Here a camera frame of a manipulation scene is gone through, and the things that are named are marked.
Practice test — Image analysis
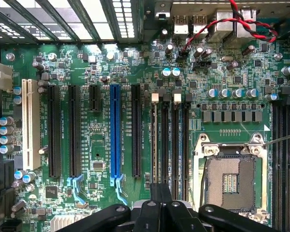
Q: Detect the blue expansion slot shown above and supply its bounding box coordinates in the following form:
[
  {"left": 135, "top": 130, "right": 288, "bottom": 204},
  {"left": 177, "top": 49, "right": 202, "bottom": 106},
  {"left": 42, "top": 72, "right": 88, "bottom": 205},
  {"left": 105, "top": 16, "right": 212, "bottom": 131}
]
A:
[{"left": 110, "top": 84, "right": 122, "bottom": 179}]

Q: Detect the silver rear port block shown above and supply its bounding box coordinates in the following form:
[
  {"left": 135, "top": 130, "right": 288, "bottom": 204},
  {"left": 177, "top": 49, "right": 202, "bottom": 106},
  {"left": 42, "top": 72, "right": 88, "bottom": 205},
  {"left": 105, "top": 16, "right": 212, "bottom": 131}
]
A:
[
  {"left": 234, "top": 6, "right": 257, "bottom": 40},
  {"left": 207, "top": 8, "right": 235, "bottom": 42}
]

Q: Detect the silver finned heat sink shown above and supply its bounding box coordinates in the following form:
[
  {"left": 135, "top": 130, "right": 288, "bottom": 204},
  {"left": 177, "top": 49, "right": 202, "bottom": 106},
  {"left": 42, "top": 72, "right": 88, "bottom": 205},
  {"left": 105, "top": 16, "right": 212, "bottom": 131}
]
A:
[{"left": 50, "top": 214, "right": 89, "bottom": 232}]

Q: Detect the open metal PC case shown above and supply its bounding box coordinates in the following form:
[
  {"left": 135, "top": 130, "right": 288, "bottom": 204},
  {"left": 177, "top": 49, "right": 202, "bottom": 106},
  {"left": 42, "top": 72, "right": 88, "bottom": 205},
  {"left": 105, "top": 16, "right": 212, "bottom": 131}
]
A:
[{"left": 0, "top": 0, "right": 290, "bottom": 232}]

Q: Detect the silver CPU socket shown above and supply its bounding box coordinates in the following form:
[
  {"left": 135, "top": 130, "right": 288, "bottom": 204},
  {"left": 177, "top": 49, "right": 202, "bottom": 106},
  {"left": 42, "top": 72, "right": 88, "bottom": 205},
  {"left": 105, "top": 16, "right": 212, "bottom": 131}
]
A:
[{"left": 192, "top": 131, "right": 271, "bottom": 223}]

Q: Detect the thin metal locking lever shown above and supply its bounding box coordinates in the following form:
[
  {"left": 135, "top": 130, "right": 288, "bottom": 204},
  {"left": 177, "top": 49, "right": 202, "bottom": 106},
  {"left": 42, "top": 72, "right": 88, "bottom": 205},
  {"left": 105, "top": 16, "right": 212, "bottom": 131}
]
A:
[
  {"left": 264, "top": 132, "right": 290, "bottom": 147},
  {"left": 200, "top": 166, "right": 208, "bottom": 206}
]

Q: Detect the long black expansion slot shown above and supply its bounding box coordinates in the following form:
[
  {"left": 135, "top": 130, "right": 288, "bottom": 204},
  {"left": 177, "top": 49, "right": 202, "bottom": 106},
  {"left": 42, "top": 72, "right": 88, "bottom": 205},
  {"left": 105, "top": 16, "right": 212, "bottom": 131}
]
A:
[
  {"left": 68, "top": 84, "right": 82, "bottom": 178},
  {"left": 131, "top": 84, "right": 143, "bottom": 178},
  {"left": 47, "top": 84, "right": 61, "bottom": 178}
]

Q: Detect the white power connector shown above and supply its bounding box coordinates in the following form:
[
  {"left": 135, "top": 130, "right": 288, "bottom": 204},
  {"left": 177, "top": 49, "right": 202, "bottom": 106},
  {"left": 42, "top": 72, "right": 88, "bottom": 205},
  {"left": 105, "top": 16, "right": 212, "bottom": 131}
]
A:
[{"left": 0, "top": 60, "right": 14, "bottom": 91}]

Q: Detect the green motherboard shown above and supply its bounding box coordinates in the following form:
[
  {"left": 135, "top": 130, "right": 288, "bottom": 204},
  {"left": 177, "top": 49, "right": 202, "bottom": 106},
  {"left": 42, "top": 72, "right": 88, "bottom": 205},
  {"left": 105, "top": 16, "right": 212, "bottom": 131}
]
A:
[{"left": 0, "top": 38, "right": 290, "bottom": 232}]

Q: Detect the red black twisted wire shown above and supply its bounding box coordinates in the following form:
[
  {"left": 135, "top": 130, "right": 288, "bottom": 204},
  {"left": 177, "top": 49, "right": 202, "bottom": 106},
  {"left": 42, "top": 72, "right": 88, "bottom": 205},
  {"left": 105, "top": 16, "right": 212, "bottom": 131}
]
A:
[{"left": 182, "top": 0, "right": 278, "bottom": 53}]

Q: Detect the silver USB port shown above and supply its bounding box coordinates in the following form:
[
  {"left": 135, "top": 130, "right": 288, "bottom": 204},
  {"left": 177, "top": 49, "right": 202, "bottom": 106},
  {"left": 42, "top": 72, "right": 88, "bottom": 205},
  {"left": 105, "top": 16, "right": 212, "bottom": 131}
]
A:
[
  {"left": 173, "top": 14, "right": 189, "bottom": 34},
  {"left": 192, "top": 14, "right": 208, "bottom": 34}
]

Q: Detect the white expansion slot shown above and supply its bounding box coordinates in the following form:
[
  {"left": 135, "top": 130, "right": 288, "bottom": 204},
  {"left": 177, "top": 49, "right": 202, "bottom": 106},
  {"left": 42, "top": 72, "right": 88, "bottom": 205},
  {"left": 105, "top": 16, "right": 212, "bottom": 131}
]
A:
[{"left": 21, "top": 78, "right": 41, "bottom": 171}]

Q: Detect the short black expansion slot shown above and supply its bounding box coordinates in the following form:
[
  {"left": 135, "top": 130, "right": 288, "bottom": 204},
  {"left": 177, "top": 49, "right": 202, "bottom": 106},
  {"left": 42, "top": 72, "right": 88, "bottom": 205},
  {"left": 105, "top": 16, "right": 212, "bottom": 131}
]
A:
[{"left": 88, "top": 84, "right": 102, "bottom": 112}]

